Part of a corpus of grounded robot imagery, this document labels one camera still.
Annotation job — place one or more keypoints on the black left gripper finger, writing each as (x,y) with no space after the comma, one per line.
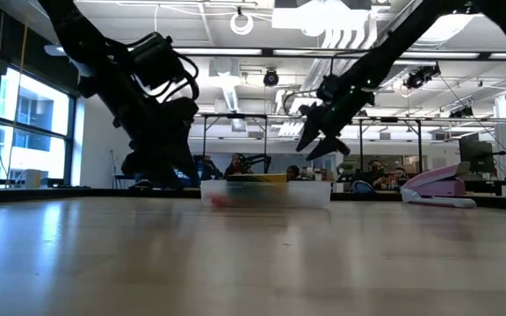
(141,169)
(180,167)

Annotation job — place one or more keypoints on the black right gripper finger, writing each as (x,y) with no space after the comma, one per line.
(330,147)
(312,125)

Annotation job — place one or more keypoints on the green crayon box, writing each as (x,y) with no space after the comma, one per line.
(257,177)

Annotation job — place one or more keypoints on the black background robot arm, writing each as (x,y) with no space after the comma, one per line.
(257,161)

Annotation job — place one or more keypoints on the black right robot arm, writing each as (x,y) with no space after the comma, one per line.
(393,48)

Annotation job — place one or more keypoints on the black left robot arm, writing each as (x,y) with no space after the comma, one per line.
(86,44)

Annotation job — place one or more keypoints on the small green plant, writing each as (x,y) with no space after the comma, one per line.
(346,167)

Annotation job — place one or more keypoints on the person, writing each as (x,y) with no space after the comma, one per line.
(399,175)
(293,172)
(373,175)
(235,167)

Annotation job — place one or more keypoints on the clear plastic container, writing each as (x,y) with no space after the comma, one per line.
(314,193)

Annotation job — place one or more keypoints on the round black ceiling fixture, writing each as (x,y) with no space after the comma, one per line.
(271,78)

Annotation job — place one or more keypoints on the pink stapler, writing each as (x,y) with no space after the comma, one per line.
(437,184)

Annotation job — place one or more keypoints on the black computer monitor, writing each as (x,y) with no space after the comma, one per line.
(477,153)

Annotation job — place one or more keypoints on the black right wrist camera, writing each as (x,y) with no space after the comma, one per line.
(327,88)

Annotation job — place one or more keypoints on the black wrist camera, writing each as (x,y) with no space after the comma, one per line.
(327,88)
(158,61)

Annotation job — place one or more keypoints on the silver ceiling air duct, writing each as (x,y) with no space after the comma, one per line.
(345,52)

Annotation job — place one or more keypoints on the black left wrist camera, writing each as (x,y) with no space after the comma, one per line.
(158,61)

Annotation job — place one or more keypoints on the black overhead rig camera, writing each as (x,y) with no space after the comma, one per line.
(420,76)

